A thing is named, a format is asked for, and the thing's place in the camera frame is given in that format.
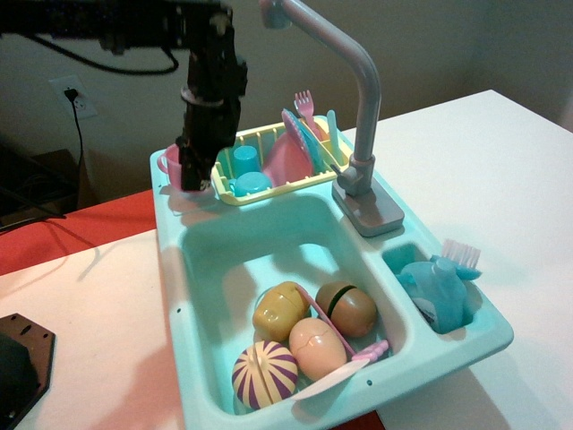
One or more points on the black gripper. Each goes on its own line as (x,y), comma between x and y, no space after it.
(209,127)

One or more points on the pink toy cup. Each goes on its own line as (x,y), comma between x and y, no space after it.
(168,163)

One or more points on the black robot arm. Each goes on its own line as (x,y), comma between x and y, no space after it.
(216,78)

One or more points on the lying blue toy cup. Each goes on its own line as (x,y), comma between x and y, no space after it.
(250,183)

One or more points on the teal toy sink unit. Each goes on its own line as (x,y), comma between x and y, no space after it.
(217,260)

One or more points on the yellow dish rack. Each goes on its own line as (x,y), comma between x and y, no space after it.
(262,139)

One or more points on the pink toy plate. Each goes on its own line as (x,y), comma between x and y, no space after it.
(286,162)

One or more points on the blue toy plate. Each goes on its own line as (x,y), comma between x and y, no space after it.
(304,137)

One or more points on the pink toy fork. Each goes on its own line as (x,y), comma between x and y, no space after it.
(305,108)

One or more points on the cardboard box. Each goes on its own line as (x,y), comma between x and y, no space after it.
(64,185)

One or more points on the light blue toy knife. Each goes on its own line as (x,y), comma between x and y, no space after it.
(333,132)

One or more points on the yellow toy potato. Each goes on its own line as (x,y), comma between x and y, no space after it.
(279,310)

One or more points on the grey toy faucet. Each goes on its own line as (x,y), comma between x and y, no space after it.
(366,203)

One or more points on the red cloth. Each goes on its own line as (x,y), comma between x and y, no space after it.
(81,230)

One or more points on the brown toy kiwi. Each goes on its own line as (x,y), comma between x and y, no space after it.
(351,310)

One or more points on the purple striped toy onion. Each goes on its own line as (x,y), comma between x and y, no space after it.
(265,373)

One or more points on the cracked beige toy egg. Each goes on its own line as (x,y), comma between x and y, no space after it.
(316,348)

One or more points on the blue soap bottle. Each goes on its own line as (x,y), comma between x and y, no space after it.
(437,292)

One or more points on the blue dish brush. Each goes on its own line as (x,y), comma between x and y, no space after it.
(464,257)

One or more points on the white wall outlet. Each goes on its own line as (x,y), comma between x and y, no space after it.
(72,95)

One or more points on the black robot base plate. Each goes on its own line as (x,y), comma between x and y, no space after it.
(27,353)

